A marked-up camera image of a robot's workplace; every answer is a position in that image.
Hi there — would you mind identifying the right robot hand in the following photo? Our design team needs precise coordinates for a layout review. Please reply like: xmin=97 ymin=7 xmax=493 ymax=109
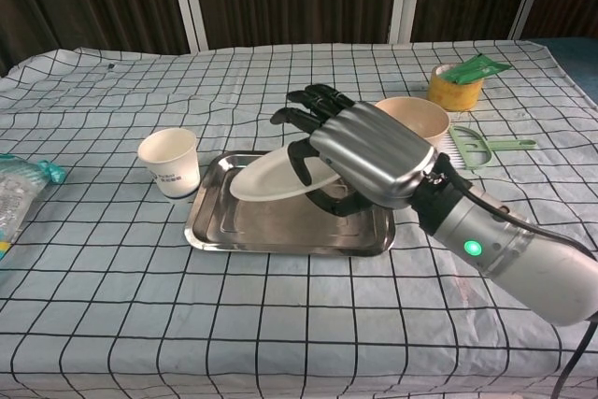
xmin=270 ymin=83 xmax=445 ymax=218

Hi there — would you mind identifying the beige bowl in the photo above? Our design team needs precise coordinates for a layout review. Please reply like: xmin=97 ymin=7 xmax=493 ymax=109
xmin=375 ymin=96 xmax=450 ymax=150

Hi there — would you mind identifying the white paper plate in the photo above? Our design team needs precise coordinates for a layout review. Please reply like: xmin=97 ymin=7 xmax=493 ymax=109
xmin=228 ymin=145 xmax=342 ymax=204

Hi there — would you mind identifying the white paper cup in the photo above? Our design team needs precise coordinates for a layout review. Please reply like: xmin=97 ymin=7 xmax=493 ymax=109
xmin=136 ymin=127 xmax=202 ymax=204

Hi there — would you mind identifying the metal tray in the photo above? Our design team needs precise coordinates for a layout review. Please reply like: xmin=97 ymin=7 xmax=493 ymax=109
xmin=184 ymin=150 xmax=397 ymax=258

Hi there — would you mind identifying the yellow tape roll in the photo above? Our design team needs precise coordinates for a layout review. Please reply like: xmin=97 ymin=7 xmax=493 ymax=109
xmin=427 ymin=64 xmax=485 ymax=112

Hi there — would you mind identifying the green packet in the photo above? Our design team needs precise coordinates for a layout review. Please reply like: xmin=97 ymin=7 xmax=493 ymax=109
xmin=443 ymin=53 xmax=513 ymax=85

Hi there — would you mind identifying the green hand brush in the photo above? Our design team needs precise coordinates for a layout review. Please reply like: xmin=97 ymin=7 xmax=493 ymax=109
xmin=441 ymin=123 xmax=539 ymax=171

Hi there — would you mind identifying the blue checkered tablecloth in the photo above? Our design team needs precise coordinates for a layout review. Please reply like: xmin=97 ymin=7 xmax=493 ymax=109
xmin=0 ymin=41 xmax=598 ymax=399

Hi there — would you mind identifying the blue felt table cover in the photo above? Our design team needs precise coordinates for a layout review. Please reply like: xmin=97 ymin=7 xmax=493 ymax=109
xmin=527 ymin=36 xmax=598 ymax=106

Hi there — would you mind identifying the teal snack bag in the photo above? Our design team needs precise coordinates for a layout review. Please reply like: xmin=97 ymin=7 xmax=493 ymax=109
xmin=0 ymin=153 xmax=66 ymax=269

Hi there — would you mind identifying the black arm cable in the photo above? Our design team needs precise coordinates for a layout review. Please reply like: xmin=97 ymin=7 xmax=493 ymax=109
xmin=436 ymin=163 xmax=598 ymax=399

